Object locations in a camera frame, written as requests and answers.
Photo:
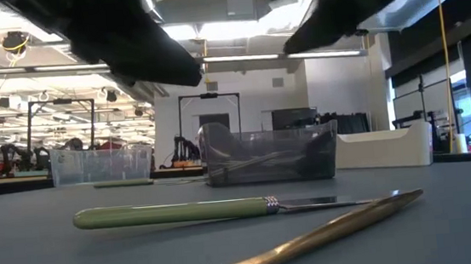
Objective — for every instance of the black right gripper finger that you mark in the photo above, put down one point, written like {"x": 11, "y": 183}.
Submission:
{"x": 315, "y": 18}
{"x": 329, "y": 34}

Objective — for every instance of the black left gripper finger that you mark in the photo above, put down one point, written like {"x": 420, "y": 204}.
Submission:
{"x": 149, "y": 71}
{"x": 159, "y": 42}

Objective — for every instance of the silver utensil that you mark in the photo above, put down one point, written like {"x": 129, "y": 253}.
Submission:
{"x": 255, "y": 161}

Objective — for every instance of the black monitor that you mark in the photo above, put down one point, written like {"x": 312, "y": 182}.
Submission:
{"x": 294, "y": 118}

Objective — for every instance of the person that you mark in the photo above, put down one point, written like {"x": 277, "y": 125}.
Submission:
{"x": 73, "y": 143}

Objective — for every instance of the clear plastic bin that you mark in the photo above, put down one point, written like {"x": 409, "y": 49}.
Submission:
{"x": 101, "y": 165}

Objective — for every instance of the black tripod stand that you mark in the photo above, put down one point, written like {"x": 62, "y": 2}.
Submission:
{"x": 422, "y": 98}

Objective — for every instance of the dark translucent plastic bin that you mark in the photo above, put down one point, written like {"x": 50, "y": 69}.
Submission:
{"x": 306, "y": 160}

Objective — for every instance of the white plastic bin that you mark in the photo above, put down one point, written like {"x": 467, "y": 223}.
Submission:
{"x": 387, "y": 150}

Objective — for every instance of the white paper roll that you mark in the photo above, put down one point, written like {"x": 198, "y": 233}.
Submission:
{"x": 461, "y": 143}

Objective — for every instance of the gold knife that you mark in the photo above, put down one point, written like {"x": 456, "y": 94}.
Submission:
{"x": 313, "y": 238}

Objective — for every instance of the dark grey table mat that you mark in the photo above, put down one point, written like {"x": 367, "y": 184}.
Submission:
{"x": 58, "y": 258}

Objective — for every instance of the black metal gantry frame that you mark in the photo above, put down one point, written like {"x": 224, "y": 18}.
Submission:
{"x": 181, "y": 119}
{"x": 29, "y": 124}

